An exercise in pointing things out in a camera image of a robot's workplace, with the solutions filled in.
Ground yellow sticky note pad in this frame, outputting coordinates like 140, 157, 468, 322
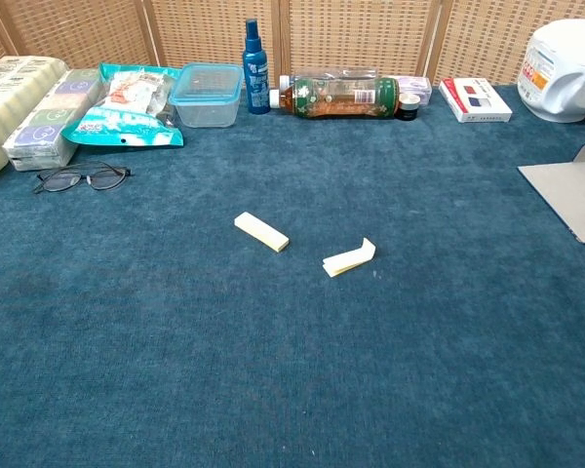
233, 211, 291, 254

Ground white red card box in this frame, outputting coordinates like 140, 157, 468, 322
438, 77, 514, 124

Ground black frame eyeglasses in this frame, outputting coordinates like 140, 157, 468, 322
32, 161, 133, 195

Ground clear container blue rim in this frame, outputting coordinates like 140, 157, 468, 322
168, 62, 245, 129

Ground blue spray bottle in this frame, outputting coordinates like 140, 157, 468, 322
242, 18, 272, 116

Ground peeled yellow sticky notes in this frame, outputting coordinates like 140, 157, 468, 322
322, 237, 377, 279

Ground teal table cloth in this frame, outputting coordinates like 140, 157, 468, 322
0, 85, 585, 468

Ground long cream tissue package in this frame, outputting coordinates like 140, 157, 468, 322
0, 56, 70, 184

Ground green label tea bottle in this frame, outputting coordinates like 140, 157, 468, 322
268, 73, 402, 120

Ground small black jar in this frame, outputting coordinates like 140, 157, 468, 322
397, 92, 422, 121

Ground wooden rattan folding screen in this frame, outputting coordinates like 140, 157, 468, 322
0, 0, 585, 88

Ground pastel multicolour tissue pack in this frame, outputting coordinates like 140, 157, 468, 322
2, 67, 103, 172

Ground teal snack bag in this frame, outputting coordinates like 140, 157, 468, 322
61, 61, 185, 148

